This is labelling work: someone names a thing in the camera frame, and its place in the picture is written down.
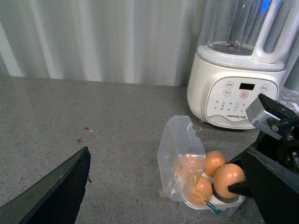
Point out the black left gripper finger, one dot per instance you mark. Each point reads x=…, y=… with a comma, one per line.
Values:
x=240, y=188

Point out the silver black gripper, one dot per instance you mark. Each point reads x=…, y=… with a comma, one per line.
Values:
x=279, y=133

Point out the brown egg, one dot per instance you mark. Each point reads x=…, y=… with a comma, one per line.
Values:
x=214, y=160
x=201, y=193
x=190, y=166
x=227, y=175

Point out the clear plastic egg box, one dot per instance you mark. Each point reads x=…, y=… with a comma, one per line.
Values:
x=179, y=138

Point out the dark right robot panel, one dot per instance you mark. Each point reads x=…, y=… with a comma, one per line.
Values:
x=275, y=189

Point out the dark robot panel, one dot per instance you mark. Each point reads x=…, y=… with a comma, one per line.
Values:
x=56, y=198
x=275, y=189

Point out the clear plastic bag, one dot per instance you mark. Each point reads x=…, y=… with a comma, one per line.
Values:
x=289, y=98

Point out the white Joyoung blender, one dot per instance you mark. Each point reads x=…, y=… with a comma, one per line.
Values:
x=243, y=51

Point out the dark left robot panel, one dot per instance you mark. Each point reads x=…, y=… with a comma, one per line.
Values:
x=56, y=198

